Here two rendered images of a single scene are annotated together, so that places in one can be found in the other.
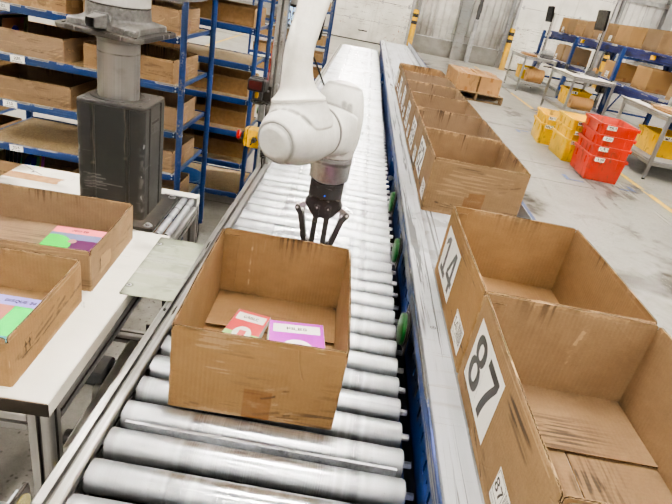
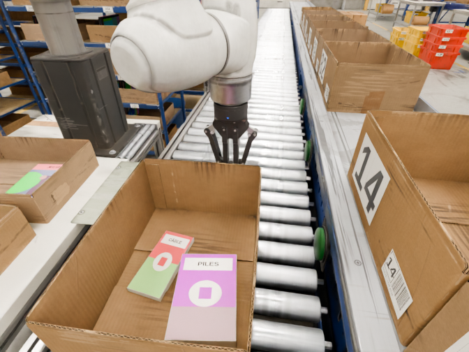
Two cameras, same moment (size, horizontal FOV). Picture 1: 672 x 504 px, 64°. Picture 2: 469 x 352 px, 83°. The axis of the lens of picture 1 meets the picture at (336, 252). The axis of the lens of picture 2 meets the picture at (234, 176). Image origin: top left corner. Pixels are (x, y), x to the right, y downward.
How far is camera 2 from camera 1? 0.61 m
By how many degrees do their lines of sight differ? 13
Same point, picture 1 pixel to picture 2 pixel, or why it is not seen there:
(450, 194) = (352, 95)
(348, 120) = (236, 25)
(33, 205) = (23, 149)
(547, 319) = not seen: outside the picture
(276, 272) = (198, 191)
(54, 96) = not seen: hidden behind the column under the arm
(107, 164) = (70, 110)
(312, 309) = (234, 220)
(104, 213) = (72, 149)
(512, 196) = (411, 89)
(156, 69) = not seen: hidden behind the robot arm
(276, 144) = (130, 67)
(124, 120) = (69, 71)
